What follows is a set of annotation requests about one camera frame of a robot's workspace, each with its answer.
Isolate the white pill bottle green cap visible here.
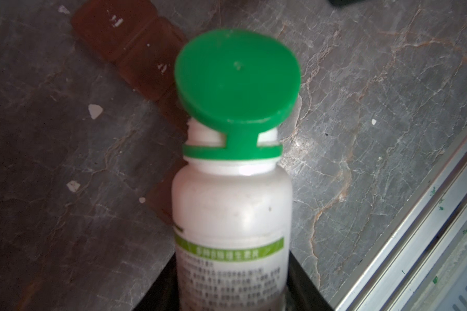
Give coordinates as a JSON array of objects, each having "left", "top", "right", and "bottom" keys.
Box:
[{"left": 171, "top": 29, "right": 301, "bottom": 310}]

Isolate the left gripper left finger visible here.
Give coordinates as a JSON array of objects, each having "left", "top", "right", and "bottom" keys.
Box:
[{"left": 134, "top": 256, "right": 177, "bottom": 311}]

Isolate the brown weekly pill organizer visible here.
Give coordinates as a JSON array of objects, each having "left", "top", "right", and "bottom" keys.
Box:
[{"left": 71, "top": 1, "right": 189, "bottom": 225}]

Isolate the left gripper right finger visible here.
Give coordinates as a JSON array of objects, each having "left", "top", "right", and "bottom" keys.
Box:
[{"left": 285, "top": 252, "right": 333, "bottom": 311}]

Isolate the aluminium front rail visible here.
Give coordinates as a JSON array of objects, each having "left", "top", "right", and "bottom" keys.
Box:
[{"left": 331, "top": 127, "right": 467, "bottom": 310}]

